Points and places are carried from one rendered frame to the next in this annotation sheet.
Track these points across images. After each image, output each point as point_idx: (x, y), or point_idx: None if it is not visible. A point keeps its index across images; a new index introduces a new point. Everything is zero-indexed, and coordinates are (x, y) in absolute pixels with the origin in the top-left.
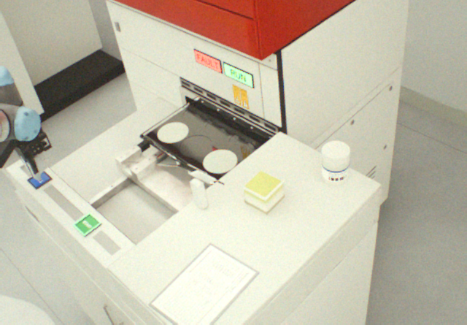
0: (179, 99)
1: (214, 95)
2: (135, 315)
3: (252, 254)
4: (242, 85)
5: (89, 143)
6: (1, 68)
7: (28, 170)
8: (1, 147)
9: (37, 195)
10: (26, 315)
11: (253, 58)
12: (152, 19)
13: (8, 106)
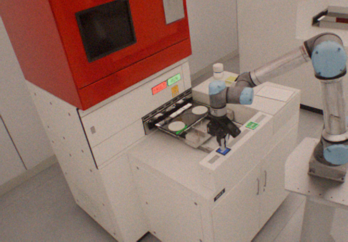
0: (141, 135)
1: (162, 105)
2: (277, 132)
3: (257, 87)
4: (175, 84)
5: (164, 173)
6: (213, 81)
7: (222, 147)
8: (231, 125)
9: (235, 148)
10: (292, 163)
11: (179, 63)
12: (124, 94)
13: (242, 75)
